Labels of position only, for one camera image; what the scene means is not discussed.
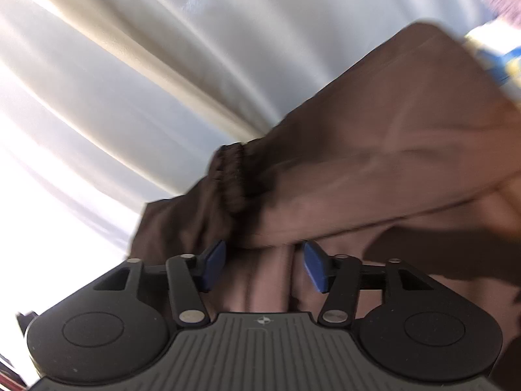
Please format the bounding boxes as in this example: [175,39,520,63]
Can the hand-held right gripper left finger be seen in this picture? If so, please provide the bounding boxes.
[93,239,227,329]

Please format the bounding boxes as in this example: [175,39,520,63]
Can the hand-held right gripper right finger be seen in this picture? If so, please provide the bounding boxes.
[302,240,437,329]

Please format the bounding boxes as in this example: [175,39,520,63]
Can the brown garment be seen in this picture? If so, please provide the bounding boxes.
[129,20,521,315]

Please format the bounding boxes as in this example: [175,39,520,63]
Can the white curtain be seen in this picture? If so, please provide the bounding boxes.
[0,0,502,262]

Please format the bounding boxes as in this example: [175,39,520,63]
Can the blue floral bedsheet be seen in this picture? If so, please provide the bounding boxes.
[464,24,521,99]

